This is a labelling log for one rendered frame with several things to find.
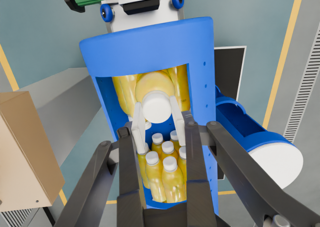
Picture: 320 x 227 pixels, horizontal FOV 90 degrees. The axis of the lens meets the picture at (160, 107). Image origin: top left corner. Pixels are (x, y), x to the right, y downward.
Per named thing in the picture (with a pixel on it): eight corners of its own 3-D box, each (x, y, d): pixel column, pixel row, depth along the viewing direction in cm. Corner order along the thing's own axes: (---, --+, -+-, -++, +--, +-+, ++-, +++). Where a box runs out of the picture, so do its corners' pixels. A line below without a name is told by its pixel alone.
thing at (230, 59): (179, 173, 203) (181, 183, 189) (179, 47, 141) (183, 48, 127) (219, 170, 204) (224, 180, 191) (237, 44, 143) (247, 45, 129)
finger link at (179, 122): (176, 121, 15) (184, 120, 15) (169, 95, 21) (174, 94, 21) (180, 147, 16) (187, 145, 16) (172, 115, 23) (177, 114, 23)
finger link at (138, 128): (145, 153, 16) (137, 154, 16) (145, 120, 23) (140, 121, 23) (138, 128, 15) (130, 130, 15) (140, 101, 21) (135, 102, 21)
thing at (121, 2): (127, 17, 49) (120, 12, 37) (125, 8, 48) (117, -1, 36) (159, 11, 48) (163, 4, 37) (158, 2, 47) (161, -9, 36)
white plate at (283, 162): (295, 190, 69) (293, 188, 71) (311, 138, 58) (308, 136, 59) (232, 200, 70) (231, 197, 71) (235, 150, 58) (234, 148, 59)
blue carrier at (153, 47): (154, 215, 85) (154, 294, 59) (102, 39, 49) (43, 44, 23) (207, 207, 84) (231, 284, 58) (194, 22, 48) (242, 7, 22)
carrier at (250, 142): (217, 107, 150) (217, 77, 139) (294, 188, 71) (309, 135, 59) (187, 112, 151) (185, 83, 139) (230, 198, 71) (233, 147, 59)
